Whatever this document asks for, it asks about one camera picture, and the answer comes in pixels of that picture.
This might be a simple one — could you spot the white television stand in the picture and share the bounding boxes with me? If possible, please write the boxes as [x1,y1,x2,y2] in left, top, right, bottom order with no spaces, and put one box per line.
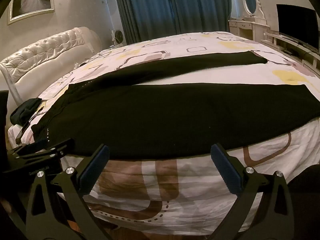
[260,29,320,71]

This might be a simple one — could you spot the person's dark clothing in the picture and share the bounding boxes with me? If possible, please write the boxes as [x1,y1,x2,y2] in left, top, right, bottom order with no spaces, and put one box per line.
[287,165,320,240]

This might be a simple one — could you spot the white tufted headboard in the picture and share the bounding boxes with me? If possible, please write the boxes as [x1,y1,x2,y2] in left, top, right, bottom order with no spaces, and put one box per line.
[0,26,103,120]

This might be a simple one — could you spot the small dark cloth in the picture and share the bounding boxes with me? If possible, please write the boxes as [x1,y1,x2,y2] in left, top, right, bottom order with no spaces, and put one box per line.
[10,97,42,126]

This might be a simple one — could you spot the shiny dark flat object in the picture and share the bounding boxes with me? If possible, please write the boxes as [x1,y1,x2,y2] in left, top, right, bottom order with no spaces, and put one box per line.
[15,122,32,145]

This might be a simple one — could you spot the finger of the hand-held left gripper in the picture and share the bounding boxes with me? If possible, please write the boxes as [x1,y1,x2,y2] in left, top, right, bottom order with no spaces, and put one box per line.
[2,155,64,178]
[9,138,76,160]

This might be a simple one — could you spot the black television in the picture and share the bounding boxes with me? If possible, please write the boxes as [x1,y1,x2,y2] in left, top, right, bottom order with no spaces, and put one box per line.
[276,4,320,52]

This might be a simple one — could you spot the white dressing table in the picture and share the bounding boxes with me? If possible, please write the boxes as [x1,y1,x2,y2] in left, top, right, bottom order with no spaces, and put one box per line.
[228,17,271,41]

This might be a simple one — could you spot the blue curtains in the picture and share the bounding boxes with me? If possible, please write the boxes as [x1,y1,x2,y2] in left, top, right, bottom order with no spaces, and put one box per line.
[111,0,232,45]

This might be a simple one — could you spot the bed with patterned sheet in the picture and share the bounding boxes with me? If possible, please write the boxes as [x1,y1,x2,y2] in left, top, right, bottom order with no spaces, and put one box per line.
[7,31,320,233]

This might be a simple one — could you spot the small white fan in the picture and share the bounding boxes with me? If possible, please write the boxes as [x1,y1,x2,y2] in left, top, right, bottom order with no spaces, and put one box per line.
[110,29,125,48]

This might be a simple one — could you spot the black pants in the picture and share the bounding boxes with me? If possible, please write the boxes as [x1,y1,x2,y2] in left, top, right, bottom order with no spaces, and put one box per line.
[31,51,320,160]

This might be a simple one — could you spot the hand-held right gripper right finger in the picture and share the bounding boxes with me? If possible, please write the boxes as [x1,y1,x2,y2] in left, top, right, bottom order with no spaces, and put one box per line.
[211,143,292,240]

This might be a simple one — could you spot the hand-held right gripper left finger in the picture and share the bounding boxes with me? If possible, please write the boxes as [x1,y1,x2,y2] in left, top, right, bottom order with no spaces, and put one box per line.
[26,144,110,240]

